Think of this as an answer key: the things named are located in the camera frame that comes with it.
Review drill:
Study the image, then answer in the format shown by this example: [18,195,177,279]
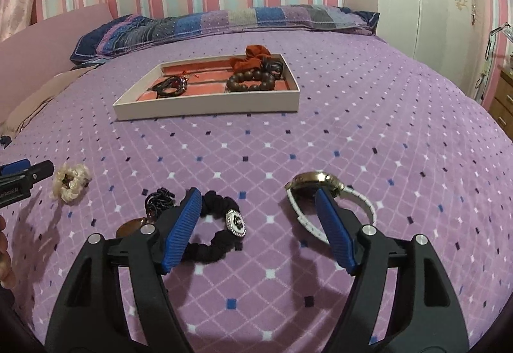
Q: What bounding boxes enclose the cream ribbon scrunchie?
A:
[51,164,92,205]

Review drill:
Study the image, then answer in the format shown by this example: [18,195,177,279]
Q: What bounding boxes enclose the black scrunchie with rhinestone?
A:
[181,190,247,265]

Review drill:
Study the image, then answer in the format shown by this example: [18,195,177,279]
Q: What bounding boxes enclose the black plastic hair claw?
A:
[261,58,284,80]

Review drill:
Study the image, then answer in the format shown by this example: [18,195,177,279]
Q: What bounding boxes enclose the person's left hand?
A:
[0,217,16,290]

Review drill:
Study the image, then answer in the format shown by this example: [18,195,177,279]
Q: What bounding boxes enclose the pink headboard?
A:
[0,4,112,122]

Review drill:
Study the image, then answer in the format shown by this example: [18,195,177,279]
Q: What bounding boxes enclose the patchwork striped pillow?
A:
[70,4,380,66]

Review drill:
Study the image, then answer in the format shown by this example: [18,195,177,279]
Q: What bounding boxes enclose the purple diamond-pattern bedspread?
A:
[1,31,512,352]

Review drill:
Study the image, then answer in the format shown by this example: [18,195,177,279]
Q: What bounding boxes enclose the white tray brick-pattern liner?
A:
[113,54,300,120]

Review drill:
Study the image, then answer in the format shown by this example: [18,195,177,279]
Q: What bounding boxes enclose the wooden nightstand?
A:
[489,66,513,139]

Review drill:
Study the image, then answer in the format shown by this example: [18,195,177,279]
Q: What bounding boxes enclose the rust orange scrunchie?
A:
[230,44,271,73]

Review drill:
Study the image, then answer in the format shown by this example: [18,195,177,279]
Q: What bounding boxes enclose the white wardrobe with decals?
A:
[377,0,484,94]

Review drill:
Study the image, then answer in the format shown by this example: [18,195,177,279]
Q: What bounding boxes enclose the black bead amber pendant necklace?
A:
[114,186,178,240]

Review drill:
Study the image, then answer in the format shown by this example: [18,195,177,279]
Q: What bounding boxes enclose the white strap gold watch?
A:
[284,171,376,244]

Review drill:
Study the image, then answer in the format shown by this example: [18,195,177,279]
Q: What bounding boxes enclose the black hair ties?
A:
[151,73,190,99]

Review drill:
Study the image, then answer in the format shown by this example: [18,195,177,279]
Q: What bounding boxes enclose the brown wooden bead bracelet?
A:
[224,68,278,93]

